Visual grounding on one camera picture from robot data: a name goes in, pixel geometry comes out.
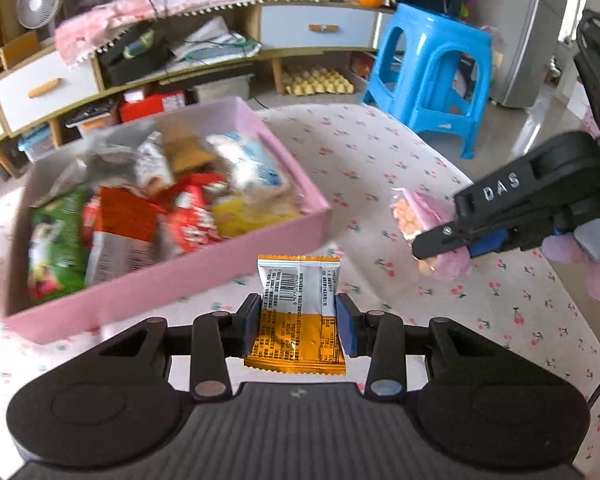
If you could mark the wooden tv cabinet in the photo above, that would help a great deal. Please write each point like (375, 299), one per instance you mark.
(43, 87)

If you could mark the yellow snack packet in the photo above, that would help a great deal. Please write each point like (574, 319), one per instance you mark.
(234, 217)

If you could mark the green cartoon snack bag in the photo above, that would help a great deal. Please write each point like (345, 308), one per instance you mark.
(57, 251)

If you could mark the clear rice cracker packet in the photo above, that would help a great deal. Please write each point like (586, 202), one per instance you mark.
(104, 161)

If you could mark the red orange packet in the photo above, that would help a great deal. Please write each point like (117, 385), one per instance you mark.
(123, 238)

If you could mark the pink wafer snack packet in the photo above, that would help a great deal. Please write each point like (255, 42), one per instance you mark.
(416, 213)

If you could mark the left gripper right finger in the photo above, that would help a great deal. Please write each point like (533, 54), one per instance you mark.
(379, 336)

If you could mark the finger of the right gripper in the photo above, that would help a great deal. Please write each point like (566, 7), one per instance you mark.
(442, 239)
(492, 242)

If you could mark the small white desk fan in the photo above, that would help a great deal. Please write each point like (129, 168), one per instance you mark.
(36, 14)

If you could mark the red snack packet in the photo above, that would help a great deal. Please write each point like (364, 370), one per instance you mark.
(190, 222)
(89, 217)

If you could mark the orange small snack packet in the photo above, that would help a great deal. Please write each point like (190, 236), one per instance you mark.
(298, 331)

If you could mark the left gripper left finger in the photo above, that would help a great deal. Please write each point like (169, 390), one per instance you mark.
(217, 336)

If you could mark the black tray on shelf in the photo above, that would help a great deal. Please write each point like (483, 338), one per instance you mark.
(138, 52)

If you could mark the silver cookie snack bag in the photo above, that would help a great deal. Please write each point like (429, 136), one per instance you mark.
(152, 169)

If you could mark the yellow egg tray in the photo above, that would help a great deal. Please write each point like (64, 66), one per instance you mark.
(300, 80)

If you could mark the pink cherry cloth on cabinet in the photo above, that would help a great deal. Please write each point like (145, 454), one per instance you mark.
(77, 38)

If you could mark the blue plastic stool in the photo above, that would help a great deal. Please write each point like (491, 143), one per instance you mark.
(413, 75)

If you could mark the cherry print tablecloth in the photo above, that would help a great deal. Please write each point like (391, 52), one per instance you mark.
(356, 155)

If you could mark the red box under cabinet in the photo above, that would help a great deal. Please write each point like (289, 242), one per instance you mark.
(152, 105)

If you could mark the clear plastic storage bin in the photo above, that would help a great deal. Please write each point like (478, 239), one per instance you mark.
(94, 117)

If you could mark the brown biscuit clear packet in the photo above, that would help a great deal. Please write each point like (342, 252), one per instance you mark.
(187, 154)

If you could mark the grey refrigerator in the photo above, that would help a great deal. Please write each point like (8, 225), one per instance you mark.
(524, 38)

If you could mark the pink cardboard box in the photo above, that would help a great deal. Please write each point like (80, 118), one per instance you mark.
(175, 273)

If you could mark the white blue bread packet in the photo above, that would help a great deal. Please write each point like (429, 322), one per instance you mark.
(253, 170)

